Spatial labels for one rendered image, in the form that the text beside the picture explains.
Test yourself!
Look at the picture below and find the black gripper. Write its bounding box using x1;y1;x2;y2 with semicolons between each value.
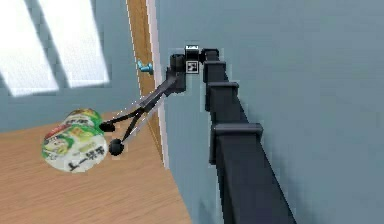
99;53;188;157

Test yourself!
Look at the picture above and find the green and white food container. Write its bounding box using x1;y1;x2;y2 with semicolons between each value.
41;108;109;174

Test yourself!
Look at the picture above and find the brown wooden room door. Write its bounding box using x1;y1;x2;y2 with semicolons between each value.
125;0;170;169

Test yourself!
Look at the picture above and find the light blue door handle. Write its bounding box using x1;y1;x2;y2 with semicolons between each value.
136;60;154;75

